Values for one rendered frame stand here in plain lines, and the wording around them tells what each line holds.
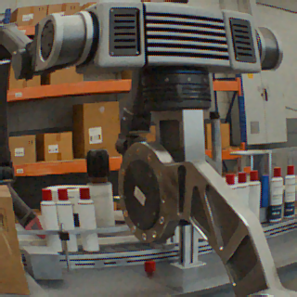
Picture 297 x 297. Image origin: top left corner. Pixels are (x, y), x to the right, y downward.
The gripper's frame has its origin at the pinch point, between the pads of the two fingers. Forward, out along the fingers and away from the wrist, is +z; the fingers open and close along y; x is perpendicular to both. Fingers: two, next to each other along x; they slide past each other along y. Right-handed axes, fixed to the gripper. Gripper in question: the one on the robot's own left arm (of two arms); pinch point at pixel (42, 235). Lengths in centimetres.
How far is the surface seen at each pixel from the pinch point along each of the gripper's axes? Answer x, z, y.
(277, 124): -318, 240, 444
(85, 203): -18.4, 1.9, -2.4
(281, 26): -465, 167, 490
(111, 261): -10.7, 19.7, -5.5
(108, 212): -25.9, 17.4, 24.0
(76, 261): -2.0, 11.9, -5.3
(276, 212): -65, 55, -2
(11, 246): 10.6, -16.1, -42.9
